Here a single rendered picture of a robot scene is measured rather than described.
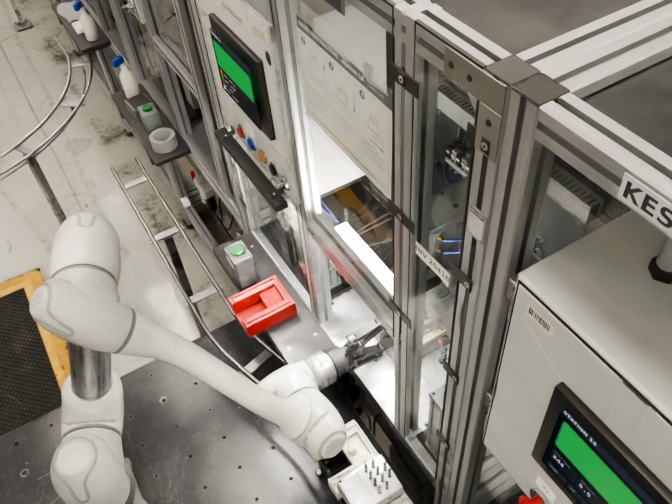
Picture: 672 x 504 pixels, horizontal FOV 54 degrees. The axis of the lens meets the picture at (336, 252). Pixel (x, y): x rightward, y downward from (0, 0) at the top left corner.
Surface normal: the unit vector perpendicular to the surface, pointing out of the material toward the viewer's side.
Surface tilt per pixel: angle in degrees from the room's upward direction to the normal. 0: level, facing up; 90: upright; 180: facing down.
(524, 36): 0
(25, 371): 0
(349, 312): 0
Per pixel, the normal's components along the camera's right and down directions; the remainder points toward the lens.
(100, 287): 0.73, -0.46
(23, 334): -0.07, -0.67
